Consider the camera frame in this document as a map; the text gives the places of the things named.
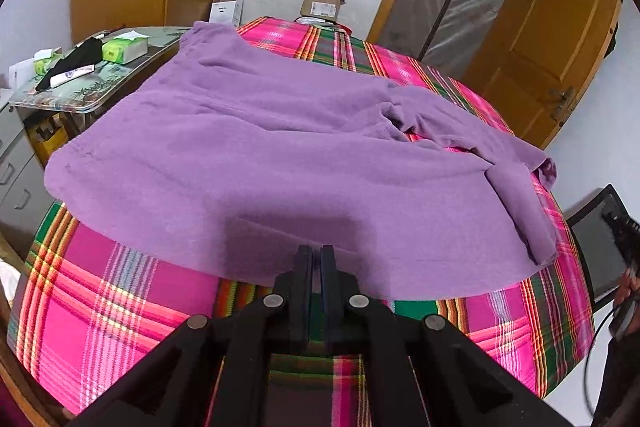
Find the yellow crate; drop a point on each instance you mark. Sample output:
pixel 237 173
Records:
pixel 47 137

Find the cardboard box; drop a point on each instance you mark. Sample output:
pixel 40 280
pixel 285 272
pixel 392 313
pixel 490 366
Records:
pixel 320 7

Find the grey drawer cabinet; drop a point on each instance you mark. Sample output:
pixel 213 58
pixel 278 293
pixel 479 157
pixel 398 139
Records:
pixel 15 167

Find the black cloth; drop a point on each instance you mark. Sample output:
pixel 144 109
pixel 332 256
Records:
pixel 82 52

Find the small green tissue pack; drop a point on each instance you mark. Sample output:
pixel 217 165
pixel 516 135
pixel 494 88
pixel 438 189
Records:
pixel 45 66

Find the large green tissue pack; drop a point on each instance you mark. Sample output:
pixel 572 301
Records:
pixel 125 52

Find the white box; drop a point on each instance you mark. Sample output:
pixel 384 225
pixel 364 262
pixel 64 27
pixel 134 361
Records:
pixel 225 9

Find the white tube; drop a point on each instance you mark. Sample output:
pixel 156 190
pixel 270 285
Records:
pixel 70 76

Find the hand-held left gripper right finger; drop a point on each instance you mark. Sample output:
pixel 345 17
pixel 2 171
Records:
pixel 327 269

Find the purple fleece top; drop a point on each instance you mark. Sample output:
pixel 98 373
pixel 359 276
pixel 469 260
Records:
pixel 250 147

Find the pink plaid blanket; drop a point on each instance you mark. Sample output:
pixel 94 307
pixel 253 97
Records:
pixel 125 307

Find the wooden door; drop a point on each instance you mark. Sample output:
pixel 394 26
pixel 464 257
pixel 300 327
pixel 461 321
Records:
pixel 540 37

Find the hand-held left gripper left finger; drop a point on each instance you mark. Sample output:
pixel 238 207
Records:
pixel 305 269

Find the glass-topped side table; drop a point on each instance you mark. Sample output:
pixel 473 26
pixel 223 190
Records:
pixel 75 94

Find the black mesh office chair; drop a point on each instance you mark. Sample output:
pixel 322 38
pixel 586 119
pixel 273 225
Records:
pixel 595 247

